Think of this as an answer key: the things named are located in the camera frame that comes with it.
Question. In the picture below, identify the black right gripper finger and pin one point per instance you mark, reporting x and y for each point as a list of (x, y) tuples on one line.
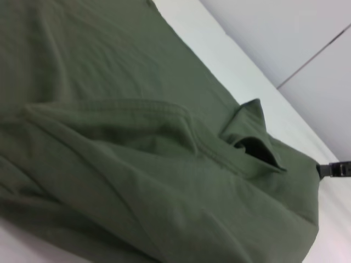
[(334, 169)]

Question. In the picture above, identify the dark green printed t-shirt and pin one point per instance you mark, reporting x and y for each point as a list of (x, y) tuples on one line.
[(123, 137)]

